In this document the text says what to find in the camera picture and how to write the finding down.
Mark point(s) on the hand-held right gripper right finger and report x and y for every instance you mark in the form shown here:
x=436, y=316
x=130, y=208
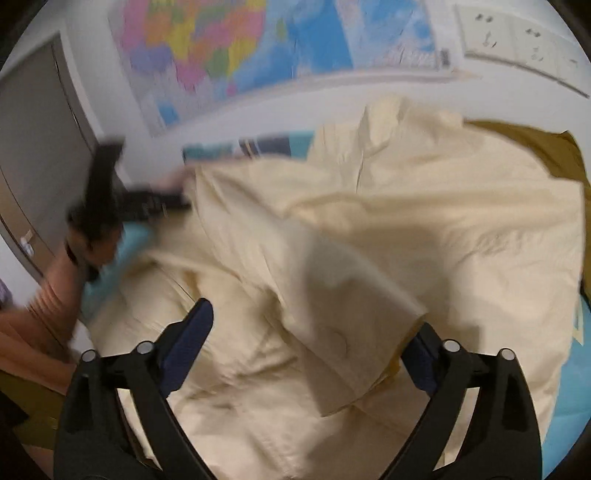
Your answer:
x=425, y=360

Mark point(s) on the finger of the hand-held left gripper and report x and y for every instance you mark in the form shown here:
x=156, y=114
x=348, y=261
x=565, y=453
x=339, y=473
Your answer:
x=157, y=201

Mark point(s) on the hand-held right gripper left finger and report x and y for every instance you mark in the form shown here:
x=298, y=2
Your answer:
x=184, y=344

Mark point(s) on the cream jacket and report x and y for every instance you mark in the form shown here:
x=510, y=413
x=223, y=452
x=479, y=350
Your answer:
x=323, y=230

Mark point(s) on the person's left forearm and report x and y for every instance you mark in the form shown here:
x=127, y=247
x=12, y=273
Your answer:
x=57, y=300

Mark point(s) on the person's left hand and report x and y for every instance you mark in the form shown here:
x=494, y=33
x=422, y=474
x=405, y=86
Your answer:
x=105, y=249

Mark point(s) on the grey wardrobe door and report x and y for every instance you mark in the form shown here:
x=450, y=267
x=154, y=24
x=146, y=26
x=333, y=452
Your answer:
x=41, y=152

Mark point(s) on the teal grey bed sheet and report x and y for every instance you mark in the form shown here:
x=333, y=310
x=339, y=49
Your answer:
x=568, y=392

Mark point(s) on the person's body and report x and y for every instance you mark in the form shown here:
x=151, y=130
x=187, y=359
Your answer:
x=27, y=360

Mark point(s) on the olive garment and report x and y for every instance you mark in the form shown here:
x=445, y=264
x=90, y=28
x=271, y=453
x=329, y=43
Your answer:
x=531, y=147

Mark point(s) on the colourful wall map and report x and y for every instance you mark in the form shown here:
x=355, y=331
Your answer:
x=277, y=37

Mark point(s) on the white wall switch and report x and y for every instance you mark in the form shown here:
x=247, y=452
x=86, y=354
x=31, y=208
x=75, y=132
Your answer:
x=572, y=67

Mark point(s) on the white wall socket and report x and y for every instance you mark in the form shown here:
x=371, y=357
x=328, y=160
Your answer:
x=533, y=48
x=482, y=32

